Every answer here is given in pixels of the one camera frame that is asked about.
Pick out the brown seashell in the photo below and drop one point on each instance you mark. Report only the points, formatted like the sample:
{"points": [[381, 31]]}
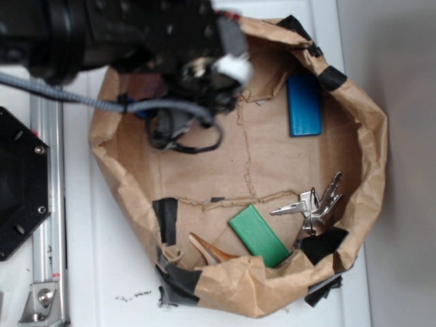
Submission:
{"points": [[212, 255]]}

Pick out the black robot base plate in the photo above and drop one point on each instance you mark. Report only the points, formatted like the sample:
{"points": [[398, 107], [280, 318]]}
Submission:
{"points": [[24, 183]]}

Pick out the blue wooden block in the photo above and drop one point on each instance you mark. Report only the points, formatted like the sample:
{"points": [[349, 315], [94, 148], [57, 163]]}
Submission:
{"points": [[304, 106]]}

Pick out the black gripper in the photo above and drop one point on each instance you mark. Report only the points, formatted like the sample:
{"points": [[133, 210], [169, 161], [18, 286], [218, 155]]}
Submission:
{"points": [[201, 53]]}

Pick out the silver key bunch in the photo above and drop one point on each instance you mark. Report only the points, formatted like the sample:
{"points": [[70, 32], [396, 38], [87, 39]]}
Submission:
{"points": [[317, 211]]}

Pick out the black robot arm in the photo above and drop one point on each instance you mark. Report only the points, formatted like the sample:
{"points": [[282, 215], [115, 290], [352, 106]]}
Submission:
{"points": [[46, 37]]}

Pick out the brown paper bag bin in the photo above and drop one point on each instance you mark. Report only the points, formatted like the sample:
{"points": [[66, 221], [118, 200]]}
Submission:
{"points": [[167, 196]]}

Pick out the green wooden block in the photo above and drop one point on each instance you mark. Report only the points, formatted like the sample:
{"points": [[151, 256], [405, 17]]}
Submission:
{"points": [[258, 236]]}

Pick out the aluminium frame rail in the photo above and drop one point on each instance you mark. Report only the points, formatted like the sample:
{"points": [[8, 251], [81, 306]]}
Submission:
{"points": [[49, 240]]}

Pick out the metal corner bracket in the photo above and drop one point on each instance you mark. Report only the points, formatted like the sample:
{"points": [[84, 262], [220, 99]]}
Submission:
{"points": [[43, 305]]}

